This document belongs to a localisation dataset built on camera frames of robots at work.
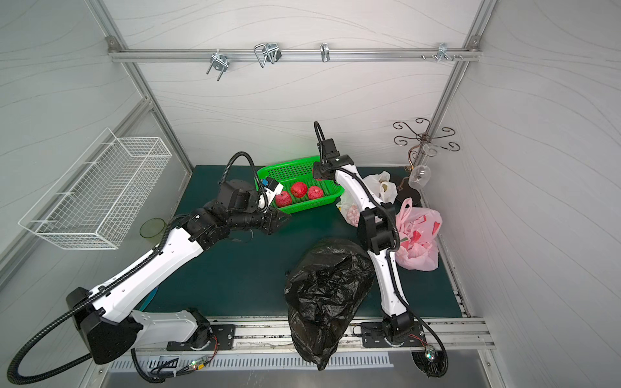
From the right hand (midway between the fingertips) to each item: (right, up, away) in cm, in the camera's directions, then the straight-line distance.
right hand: (321, 168), depth 99 cm
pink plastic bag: (+34, -23, -17) cm, 44 cm away
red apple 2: (-10, -9, +5) cm, 14 cm away
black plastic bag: (+2, -42, -16) cm, 45 cm away
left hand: (-11, -17, -30) cm, 36 cm away
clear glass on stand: (+38, -4, -7) cm, 39 cm away
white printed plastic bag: (+24, -8, -4) cm, 26 cm away
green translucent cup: (-62, -23, -14) cm, 67 cm away
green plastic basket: (-13, 0, +16) cm, 21 cm away
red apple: (-3, -10, +5) cm, 12 cm away
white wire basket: (-66, -12, -31) cm, 74 cm away
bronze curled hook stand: (+39, +10, -11) cm, 41 cm away
